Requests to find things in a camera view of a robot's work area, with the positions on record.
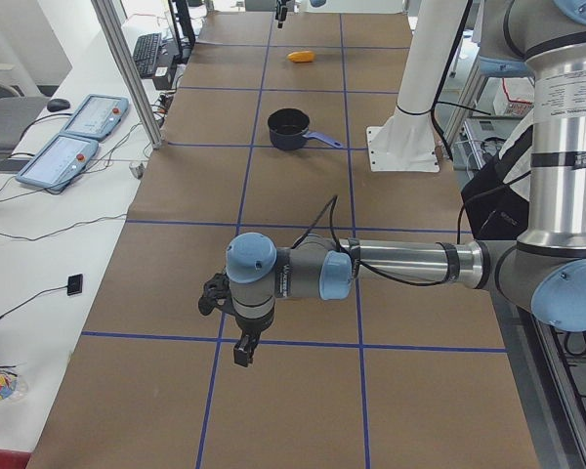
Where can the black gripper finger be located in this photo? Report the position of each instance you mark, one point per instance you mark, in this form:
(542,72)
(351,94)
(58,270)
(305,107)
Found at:
(280,12)

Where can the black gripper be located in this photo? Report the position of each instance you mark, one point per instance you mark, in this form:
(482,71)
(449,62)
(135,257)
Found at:
(252,326)

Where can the yellow toy corn cob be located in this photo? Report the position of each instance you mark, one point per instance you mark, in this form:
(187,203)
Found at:
(301,57)

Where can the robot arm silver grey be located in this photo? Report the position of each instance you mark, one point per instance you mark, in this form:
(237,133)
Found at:
(314,3)
(540,267)

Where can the dark blue saucepan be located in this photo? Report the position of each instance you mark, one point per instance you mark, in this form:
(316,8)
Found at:
(290,130)

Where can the black keyboard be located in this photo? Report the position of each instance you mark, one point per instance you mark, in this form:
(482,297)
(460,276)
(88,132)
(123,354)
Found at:
(145,54)

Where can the upper teach pendant blue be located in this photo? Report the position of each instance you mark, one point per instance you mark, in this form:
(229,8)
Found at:
(97,117)

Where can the teach pendant blue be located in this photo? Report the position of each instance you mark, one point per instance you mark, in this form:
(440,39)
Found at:
(62,159)
(97,117)

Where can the small metal cylinder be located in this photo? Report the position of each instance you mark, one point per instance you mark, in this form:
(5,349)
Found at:
(137,169)

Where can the black computer mouse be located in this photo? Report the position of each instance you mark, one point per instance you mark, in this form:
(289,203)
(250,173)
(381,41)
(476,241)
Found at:
(57,105)

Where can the lower teach pendant blue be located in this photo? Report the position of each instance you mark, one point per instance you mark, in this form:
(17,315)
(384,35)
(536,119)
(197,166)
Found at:
(62,159)

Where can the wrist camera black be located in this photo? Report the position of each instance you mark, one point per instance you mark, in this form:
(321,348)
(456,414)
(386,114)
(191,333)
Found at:
(216,295)

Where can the aluminium frame post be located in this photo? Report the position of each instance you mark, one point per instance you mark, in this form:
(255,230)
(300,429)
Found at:
(111,27)

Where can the white pedestal column with base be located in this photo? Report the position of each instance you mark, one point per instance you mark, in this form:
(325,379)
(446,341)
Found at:
(406,141)

